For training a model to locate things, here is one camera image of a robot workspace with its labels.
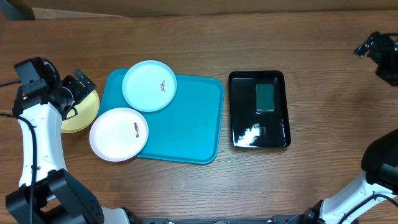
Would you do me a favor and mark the yellow-green plate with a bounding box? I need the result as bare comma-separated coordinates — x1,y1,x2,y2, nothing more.
61,90,100,133

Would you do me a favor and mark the white plate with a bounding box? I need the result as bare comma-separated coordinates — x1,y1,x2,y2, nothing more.
90,108,149,162

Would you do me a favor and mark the light blue plate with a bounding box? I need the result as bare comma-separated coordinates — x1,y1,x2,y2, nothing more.
122,60,177,112

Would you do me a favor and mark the green sponge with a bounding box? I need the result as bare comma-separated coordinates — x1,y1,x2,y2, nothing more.
256,83,275,113

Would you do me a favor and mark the teal plastic tray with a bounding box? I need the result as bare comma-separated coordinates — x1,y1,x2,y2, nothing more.
96,68,226,166

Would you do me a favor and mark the black plastic tray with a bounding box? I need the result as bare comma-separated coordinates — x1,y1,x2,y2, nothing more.
229,70,291,148

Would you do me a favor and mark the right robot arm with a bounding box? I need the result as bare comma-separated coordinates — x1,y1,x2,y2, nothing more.
288,32,397,224

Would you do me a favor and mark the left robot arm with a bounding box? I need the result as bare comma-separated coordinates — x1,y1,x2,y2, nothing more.
6,70,140,223

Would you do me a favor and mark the cardboard sheet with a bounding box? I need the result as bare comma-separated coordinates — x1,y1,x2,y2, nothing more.
21,0,397,17

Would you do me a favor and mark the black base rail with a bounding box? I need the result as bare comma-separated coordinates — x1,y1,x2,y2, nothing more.
137,214,304,224

